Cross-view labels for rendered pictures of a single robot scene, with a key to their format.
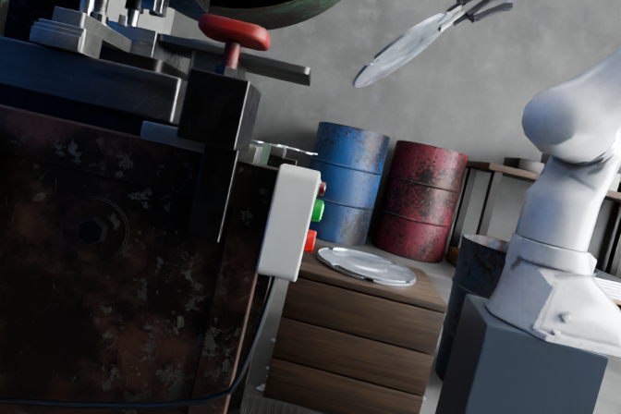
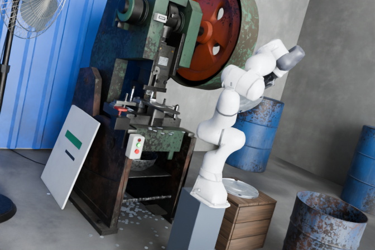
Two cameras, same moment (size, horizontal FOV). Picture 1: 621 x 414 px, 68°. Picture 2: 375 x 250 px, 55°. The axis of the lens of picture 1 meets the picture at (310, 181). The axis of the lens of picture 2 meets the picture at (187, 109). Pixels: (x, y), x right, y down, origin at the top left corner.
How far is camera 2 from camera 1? 1.81 m
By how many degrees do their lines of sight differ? 47
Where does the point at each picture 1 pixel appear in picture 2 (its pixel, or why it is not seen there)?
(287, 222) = (129, 145)
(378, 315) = not seen: hidden behind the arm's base
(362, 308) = not seen: hidden behind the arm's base
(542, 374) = (189, 204)
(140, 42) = (138, 103)
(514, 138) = not seen: outside the picture
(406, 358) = (224, 222)
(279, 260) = (128, 153)
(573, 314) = (201, 190)
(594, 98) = (204, 125)
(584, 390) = (195, 211)
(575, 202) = (206, 155)
